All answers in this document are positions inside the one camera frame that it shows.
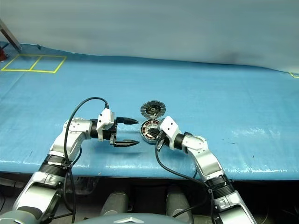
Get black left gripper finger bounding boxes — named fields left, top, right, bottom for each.
left=116, top=116, right=139, bottom=126
left=109, top=133, right=140, bottom=148

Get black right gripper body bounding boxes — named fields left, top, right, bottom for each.
left=155, top=130, right=171, bottom=153

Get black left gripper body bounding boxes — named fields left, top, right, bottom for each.
left=102, top=117, right=118, bottom=142

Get silver motor housing copper windings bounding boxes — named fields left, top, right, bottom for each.
left=139, top=119, right=162, bottom=145

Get motor rotor disc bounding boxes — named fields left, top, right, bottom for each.
left=140, top=100, right=167, bottom=121

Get blue table cover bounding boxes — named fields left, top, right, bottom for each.
left=0, top=42, right=299, bottom=181

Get dark grey rounded shape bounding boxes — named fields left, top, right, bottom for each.
left=100, top=192, right=129, bottom=217
left=165, top=190, right=194, bottom=223

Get grey robot torso cover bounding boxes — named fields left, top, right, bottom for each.
left=81, top=213, right=197, bottom=224

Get yellow tape double square marking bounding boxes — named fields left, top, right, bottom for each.
left=0, top=54, right=68, bottom=74

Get grey metal stand leg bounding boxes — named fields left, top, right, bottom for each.
left=0, top=18, right=23, bottom=51

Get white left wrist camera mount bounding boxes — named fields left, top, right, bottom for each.
left=96, top=108, right=116, bottom=142

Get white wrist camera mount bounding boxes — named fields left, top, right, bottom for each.
left=158, top=116, right=181, bottom=150
left=96, top=108, right=116, bottom=142

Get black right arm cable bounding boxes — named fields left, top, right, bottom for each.
left=155, top=137, right=215, bottom=224

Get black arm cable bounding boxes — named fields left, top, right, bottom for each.
left=155, top=137, right=215, bottom=224
left=63, top=97, right=110, bottom=224

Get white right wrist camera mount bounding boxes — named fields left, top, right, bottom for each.
left=158, top=116, right=181, bottom=150

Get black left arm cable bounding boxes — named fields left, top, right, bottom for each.
left=63, top=97, right=110, bottom=224

